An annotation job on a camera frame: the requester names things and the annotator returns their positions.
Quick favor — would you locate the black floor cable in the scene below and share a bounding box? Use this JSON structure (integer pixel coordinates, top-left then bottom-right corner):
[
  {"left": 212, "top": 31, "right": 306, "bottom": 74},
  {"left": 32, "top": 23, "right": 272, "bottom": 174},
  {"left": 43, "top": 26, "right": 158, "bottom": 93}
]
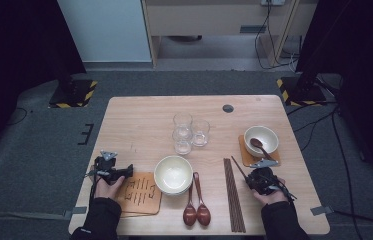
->
[
  {"left": 7, "top": 106, "right": 34, "bottom": 127},
  {"left": 330, "top": 106, "right": 363, "bottom": 240},
  {"left": 332, "top": 209, "right": 373, "bottom": 231},
  {"left": 286, "top": 100, "right": 339, "bottom": 118}
]

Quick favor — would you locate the person's right hand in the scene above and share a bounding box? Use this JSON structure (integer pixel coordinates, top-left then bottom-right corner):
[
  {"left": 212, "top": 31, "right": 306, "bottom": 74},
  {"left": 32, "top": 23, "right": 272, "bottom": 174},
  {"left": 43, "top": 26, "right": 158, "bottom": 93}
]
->
[{"left": 253, "top": 178, "right": 290, "bottom": 206}]

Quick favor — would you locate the cream ceramic bowl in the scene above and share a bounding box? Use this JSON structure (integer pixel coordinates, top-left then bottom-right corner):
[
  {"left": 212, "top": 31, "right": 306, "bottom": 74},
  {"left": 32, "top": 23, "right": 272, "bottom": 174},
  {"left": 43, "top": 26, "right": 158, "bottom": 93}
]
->
[
  {"left": 158, "top": 186, "right": 193, "bottom": 197},
  {"left": 243, "top": 125, "right": 280, "bottom": 158},
  {"left": 153, "top": 155, "right": 194, "bottom": 195}
]

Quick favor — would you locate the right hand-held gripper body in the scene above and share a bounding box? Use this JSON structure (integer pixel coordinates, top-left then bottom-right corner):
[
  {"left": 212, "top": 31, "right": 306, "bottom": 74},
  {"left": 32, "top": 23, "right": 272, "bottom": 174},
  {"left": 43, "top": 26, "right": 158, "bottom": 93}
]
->
[{"left": 249, "top": 159, "right": 286, "bottom": 196}]

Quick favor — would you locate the brown wooden spoon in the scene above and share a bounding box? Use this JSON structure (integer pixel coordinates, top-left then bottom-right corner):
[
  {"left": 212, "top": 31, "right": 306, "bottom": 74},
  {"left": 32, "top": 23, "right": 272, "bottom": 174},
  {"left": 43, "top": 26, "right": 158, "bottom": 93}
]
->
[
  {"left": 192, "top": 171, "right": 212, "bottom": 227},
  {"left": 249, "top": 137, "right": 277, "bottom": 163},
  {"left": 182, "top": 181, "right": 197, "bottom": 227}
]

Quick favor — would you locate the row of brown chopsticks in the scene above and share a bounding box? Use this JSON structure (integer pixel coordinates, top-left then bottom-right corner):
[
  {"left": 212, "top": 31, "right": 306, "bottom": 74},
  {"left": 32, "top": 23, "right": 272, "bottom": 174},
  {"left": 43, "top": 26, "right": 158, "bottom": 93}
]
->
[{"left": 223, "top": 157, "right": 247, "bottom": 233}]

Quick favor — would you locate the clear drinking glass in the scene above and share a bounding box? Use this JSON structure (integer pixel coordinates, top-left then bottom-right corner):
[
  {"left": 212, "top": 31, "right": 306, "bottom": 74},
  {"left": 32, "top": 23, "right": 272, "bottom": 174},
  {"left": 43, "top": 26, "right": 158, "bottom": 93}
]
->
[
  {"left": 173, "top": 112, "right": 194, "bottom": 133},
  {"left": 171, "top": 127, "right": 194, "bottom": 156},
  {"left": 191, "top": 119, "right": 211, "bottom": 148}
]

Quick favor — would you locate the black curtain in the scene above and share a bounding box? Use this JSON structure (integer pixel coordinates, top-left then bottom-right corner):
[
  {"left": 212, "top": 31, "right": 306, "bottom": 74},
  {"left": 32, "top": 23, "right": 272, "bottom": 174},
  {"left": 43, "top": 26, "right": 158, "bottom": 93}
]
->
[
  {"left": 295, "top": 0, "right": 373, "bottom": 188},
  {"left": 0, "top": 0, "right": 87, "bottom": 168}
]

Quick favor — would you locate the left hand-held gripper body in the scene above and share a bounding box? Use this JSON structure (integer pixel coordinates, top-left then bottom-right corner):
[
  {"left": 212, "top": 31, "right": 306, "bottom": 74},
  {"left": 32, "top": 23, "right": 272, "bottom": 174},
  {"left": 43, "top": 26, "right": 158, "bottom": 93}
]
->
[{"left": 87, "top": 149, "right": 128, "bottom": 185}]

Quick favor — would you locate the light wooden desk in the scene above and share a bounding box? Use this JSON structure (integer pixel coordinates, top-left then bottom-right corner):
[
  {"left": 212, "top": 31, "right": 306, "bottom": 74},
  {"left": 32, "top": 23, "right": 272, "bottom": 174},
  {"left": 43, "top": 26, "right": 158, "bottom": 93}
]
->
[{"left": 140, "top": 0, "right": 320, "bottom": 69}]

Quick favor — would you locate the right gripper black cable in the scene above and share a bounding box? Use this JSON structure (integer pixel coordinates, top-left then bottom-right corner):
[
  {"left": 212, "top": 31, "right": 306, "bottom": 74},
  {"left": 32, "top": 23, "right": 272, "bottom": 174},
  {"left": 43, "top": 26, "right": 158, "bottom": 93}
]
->
[{"left": 272, "top": 178, "right": 298, "bottom": 204}]

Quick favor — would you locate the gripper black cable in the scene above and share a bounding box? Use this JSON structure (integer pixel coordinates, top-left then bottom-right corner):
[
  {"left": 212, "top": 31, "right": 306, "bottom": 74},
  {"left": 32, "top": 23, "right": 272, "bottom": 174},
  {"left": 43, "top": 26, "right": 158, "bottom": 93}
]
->
[
  {"left": 272, "top": 178, "right": 298, "bottom": 204},
  {"left": 85, "top": 168, "right": 101, "bottom": 204}
]

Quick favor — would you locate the black hanging cable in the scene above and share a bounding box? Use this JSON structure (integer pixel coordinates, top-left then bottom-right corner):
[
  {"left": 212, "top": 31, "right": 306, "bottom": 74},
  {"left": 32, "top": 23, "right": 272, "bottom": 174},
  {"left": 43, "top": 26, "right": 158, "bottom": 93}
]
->
[{"left": 254, "top": 0, "right": 298, "bottom": 71}]

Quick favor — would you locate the black stand with hazard tape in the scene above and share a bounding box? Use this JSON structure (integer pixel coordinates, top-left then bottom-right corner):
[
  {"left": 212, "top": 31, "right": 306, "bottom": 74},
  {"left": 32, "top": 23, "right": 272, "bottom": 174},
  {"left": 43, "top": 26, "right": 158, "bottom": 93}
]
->
[
  {"left": 276, "top": 59, "right": 328, "bottom": 108},
  {"left": 48, "top": 63, "right": 99, "bottom": 109}
]

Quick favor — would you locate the grey desk handle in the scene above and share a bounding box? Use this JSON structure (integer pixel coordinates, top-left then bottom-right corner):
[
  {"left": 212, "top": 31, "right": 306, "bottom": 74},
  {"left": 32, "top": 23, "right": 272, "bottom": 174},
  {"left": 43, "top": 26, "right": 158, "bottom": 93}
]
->
[{"left": 239, "top": 24, "right": 267, "bottom": 34}]

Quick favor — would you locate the white panel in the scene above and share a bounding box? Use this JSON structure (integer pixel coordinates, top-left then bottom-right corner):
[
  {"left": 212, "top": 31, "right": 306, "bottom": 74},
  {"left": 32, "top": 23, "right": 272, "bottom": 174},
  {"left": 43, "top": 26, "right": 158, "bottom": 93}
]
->
[{"left": 56, "top": 0, "right": 152, "bottom": 63}]

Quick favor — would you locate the person's left hand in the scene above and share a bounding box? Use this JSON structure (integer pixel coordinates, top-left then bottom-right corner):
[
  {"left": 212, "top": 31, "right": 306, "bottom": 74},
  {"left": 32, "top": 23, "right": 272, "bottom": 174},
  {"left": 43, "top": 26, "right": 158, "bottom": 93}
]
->
[{"left": 93, "top": 175, "right": 126, "bottom": 201}]

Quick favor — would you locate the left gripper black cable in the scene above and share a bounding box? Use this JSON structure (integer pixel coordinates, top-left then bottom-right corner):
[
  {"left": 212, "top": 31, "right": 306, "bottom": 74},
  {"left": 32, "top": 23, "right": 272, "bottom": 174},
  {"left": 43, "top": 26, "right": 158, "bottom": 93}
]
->
[{"left": 85, "top": 168, "right": 101, "bottom": 204}]

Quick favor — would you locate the carved wooden coaster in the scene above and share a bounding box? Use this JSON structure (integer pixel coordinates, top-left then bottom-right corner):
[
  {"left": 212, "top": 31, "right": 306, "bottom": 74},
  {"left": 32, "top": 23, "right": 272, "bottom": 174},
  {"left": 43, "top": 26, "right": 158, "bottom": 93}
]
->
[
  {"left": 238, "top": 134, "right": 282, "bottom": 168},
  {"left": 119, "top": 209, "right": 160, "bottom": 219},
  {"left": 116, "top": 170, "right": 163, "bottom": 215}
]

